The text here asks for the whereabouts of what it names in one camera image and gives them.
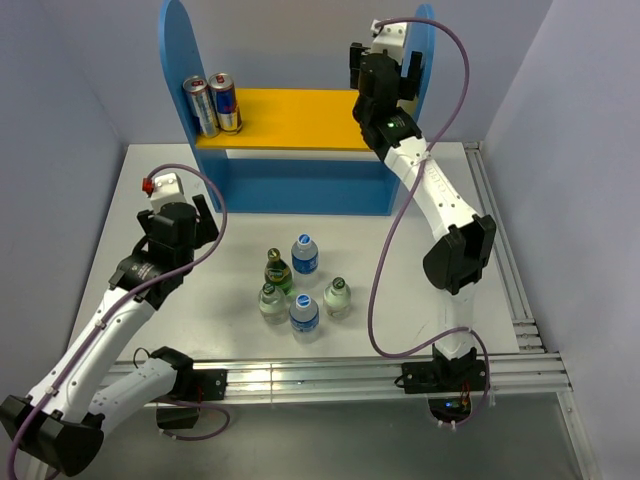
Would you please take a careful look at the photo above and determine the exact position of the green Perrier bottle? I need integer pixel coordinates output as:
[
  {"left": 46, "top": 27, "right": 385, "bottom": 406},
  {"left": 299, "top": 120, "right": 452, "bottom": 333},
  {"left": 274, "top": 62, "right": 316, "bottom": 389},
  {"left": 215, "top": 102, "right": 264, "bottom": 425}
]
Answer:
[{"left": 264, "top": 248, "right": 293, "bottom": 295}]

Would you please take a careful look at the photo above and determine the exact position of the pocari sweat bottle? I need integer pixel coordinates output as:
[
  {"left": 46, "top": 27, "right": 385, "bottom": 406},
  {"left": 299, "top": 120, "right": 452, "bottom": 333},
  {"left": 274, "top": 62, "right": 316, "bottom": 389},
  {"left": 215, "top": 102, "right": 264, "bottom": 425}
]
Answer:
[
  {"left": 291, "top": 233, "right": 319, "bottom": 291},
  {"left": 289, "top": 293, "right": 320, "bottom": 343}
]

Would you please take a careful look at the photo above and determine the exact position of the clear Chang bottle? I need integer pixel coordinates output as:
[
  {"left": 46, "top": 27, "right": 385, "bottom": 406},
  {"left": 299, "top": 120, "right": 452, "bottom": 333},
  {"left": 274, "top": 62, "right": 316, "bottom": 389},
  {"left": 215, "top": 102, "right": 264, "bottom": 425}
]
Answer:
[
  {"left": 323, "top": 277, "right": 351, "bottom": 320},
  {"left": 258, "top": 283, "right": 289, "bottom": 325}
]

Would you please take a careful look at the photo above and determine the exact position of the Pocari Sweat bottle front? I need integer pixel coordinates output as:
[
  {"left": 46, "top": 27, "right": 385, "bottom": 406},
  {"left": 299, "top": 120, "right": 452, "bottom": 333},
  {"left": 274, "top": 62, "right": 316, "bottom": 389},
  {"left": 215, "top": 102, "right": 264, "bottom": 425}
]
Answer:
[{"left": 289, "top": 293, "right": 320, "bottom": 343}]

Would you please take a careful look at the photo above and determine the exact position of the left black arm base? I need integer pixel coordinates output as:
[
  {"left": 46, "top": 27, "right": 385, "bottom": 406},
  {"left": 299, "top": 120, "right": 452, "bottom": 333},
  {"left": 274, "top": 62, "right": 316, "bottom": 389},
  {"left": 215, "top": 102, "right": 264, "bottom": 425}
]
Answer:
[{"left": 156, "top": 369, "right": 228, "bottom": 432}]

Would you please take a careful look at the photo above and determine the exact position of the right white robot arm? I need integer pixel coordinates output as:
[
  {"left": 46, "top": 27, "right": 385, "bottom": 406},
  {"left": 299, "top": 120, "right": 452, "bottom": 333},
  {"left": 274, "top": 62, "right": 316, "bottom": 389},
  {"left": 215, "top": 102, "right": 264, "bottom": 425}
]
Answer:
[{"left": 349, "top": 43, "right": 496, "bottom": 393}]

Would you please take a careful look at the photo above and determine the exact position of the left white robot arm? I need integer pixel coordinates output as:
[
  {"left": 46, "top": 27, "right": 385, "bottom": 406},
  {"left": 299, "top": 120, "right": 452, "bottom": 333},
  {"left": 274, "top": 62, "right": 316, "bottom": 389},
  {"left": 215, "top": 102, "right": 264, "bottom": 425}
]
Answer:
[{"left": 1, "top": 195, "right": 221, "bottom": 479}]

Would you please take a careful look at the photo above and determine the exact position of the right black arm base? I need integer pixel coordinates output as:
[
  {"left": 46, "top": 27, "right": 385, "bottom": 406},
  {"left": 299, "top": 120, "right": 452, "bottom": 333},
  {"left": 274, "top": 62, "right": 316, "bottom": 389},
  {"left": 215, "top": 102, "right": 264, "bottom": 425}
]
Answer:
[{"left": 394, "top": 348, "right": 490, "bottom": 427}]

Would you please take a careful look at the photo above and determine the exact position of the blue and yellow wooden shelf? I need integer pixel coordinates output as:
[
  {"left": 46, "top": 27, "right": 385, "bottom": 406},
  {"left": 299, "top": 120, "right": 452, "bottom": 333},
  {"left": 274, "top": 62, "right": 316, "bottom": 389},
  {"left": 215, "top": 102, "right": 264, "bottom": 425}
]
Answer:
[{"left": 158, "top": 0, "right": 437, "bottom": 217}]

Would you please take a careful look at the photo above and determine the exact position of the silver energy drink can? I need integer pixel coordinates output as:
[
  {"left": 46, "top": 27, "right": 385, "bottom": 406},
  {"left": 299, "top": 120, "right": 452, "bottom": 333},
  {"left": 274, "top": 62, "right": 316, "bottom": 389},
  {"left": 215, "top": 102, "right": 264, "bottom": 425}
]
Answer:
[{"left": 182, "top": 75, "right": 219, "bottom": 138}]

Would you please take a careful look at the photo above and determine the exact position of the blue energy drink can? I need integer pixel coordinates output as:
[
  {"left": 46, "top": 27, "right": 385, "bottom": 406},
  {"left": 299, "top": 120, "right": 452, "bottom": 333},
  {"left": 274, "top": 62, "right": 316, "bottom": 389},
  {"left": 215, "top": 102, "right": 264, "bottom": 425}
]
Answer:
[{"left": 208, "top": 72, "right": 242, "bottom": 134}]

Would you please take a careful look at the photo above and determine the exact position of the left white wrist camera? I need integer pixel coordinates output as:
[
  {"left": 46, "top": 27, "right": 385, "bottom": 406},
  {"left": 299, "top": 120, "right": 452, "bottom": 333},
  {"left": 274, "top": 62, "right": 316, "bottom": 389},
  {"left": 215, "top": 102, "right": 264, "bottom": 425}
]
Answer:
[{"left": 142, "top": 172, "right": 186, "bottom": 213}]

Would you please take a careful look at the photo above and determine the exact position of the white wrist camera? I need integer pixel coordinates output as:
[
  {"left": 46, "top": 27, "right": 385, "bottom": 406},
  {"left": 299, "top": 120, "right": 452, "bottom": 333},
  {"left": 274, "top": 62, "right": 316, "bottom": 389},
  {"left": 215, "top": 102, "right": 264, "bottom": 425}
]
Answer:
[
  {"left": 142, "top": 172, "right": 186, "bottom": 213},
  {"left": 370, "top": 19, "right": 407, "bottom": 63}
]

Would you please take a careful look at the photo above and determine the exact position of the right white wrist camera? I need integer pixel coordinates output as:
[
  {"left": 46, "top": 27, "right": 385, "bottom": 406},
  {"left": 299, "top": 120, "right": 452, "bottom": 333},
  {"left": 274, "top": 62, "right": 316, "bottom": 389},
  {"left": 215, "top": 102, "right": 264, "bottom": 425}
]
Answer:
[{"left": 370, "top": 19, "right": 407, "bottom": 63}]

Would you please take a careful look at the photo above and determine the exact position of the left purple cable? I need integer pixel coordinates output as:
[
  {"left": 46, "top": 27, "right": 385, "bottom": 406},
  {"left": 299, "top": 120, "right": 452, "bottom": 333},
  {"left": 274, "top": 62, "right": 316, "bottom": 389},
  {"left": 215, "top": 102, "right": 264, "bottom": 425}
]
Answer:
[{"left": 9, "top": 163, "right": 232, "bottom": 480}]

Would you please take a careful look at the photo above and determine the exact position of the purple cable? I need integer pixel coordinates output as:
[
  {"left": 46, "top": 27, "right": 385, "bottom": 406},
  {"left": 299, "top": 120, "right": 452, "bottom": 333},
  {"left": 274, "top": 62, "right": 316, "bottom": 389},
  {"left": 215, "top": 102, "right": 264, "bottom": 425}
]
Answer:
[
  {"left": 368, "top": 17, "right": 494, "bottom": 429},
  {"left": 9, "top": 163, "right": 232, "bottom": 480}
]

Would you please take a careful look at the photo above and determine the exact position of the aluminium frame rail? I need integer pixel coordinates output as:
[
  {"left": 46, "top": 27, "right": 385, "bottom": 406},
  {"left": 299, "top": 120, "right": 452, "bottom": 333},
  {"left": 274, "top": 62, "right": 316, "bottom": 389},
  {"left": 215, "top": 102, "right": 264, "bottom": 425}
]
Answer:
[{"left": 94, "top": 141, "right": 591, "bottom": 480}]

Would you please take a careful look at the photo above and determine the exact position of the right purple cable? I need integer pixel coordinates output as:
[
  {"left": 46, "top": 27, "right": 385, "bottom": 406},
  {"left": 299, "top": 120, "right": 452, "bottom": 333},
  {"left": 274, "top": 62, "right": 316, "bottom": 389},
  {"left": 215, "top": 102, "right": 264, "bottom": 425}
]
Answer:
[{"left": 368, "top": 17, "right": 494, "bottom": 429}]

